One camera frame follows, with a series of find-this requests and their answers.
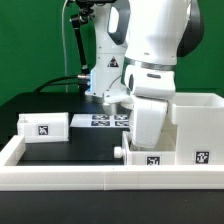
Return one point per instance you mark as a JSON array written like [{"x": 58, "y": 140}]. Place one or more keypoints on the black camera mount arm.
[{"x": 77, "y": 20}]

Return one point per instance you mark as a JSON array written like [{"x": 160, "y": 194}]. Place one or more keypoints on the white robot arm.
[{"x": 128, "y": 52}]

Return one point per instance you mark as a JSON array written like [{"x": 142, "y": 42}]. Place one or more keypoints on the white fiducial marker sheet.
[{"x": 99, "y": 121}]

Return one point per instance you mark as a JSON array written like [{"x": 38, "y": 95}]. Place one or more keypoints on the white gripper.
[{"x": 147, "y": 119}]

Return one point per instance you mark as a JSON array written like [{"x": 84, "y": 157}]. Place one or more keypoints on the white U-shaped boundary frame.
[{"x": 14, "y": 177}]

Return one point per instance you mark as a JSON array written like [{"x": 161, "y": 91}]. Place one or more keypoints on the white drawer with tag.
[
  {"x": 162, "y": 154},
  {"x": 44, "y": 127}
]

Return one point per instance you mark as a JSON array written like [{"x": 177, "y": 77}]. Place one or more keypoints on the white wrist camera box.
[{"x": 113, "y": 97}]

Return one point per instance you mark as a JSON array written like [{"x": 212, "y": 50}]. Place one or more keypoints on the white drawer cabinet box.
[{"x": 199, "y": 118}]

